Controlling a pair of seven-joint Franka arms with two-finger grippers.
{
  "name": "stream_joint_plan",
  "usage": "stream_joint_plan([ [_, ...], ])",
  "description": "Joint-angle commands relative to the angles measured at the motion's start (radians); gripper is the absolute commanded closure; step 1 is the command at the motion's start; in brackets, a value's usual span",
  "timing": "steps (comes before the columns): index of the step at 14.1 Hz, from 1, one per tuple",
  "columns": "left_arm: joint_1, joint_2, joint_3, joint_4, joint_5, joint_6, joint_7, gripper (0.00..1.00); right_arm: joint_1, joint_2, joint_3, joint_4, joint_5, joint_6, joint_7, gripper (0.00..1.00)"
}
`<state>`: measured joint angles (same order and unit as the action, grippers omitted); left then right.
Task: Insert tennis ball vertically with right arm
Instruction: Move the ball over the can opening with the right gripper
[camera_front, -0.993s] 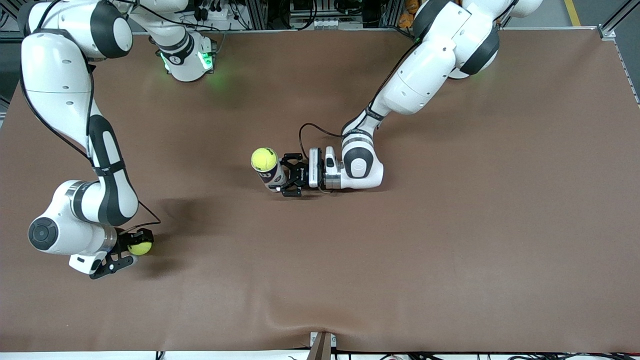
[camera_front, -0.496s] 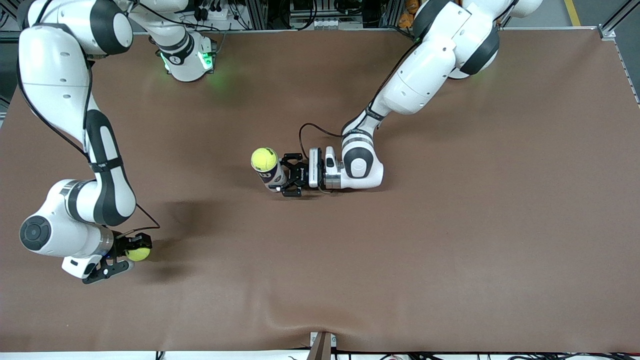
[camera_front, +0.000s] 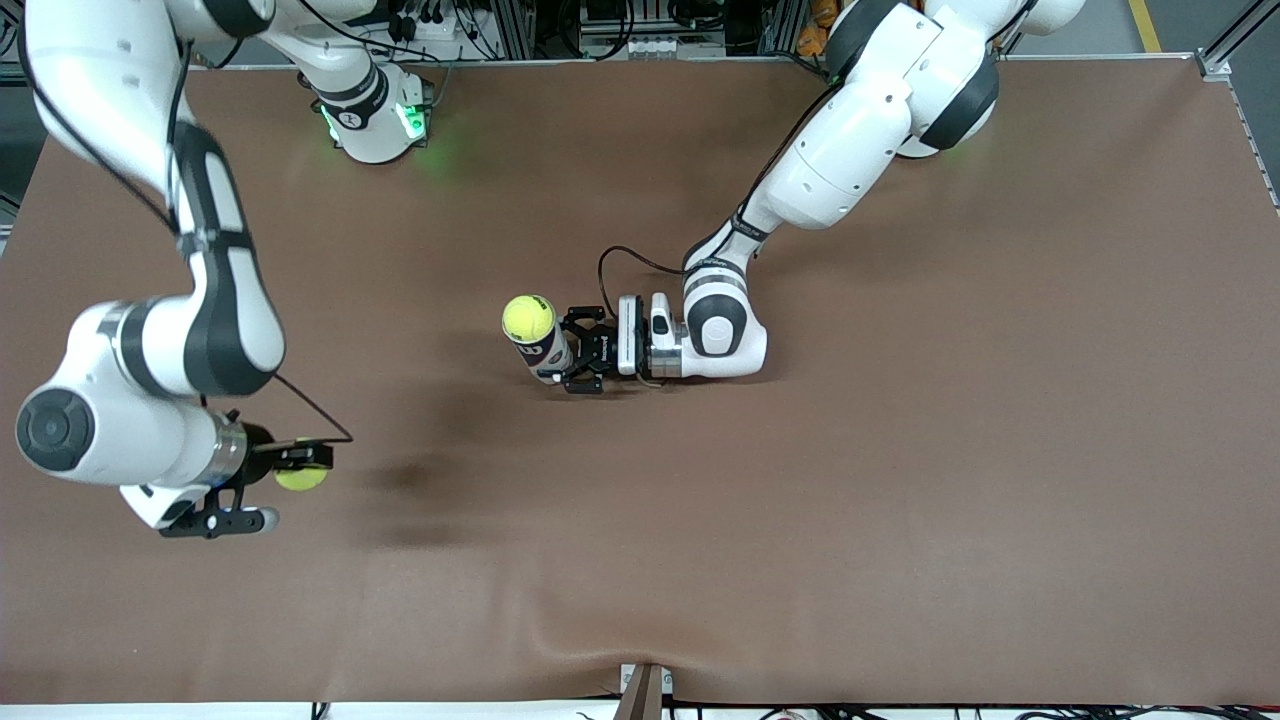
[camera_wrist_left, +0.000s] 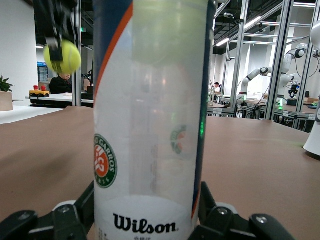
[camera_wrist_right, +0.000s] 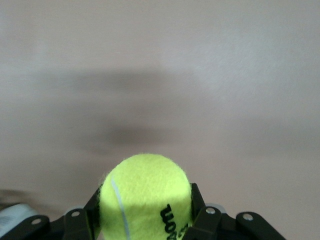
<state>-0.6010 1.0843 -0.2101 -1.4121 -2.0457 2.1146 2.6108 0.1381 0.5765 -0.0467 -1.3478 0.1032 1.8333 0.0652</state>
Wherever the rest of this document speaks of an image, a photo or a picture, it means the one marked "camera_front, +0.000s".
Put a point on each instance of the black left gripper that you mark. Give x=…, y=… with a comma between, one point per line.
x=601, y=351

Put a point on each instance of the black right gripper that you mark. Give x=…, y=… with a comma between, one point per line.
x=259, y=446

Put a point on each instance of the yellow Wilson tennis ball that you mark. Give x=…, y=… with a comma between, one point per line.
x=300, y=479
x=528, y=318

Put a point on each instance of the clear tennis ball can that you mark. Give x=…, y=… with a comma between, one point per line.
x=548, y=357

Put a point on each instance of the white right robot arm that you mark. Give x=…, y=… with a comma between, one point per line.
x=150, y=350

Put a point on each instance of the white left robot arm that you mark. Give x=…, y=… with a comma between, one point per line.
x=850, y=150

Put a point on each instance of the brown table mat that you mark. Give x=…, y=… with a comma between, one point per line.
x=800, y=550

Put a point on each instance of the white terminal block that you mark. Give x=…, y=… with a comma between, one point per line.
x=655, y=46

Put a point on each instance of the white power strip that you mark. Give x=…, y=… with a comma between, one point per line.
x=440, y=26

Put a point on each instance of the orange snack packets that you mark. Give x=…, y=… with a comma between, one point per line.
x=808, y=40

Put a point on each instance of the aluminium frame post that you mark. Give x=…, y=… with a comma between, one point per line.
x=775, y=25
x=515, y=25

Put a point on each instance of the metal corner bracket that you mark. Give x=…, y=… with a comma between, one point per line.
x=1213, y=68

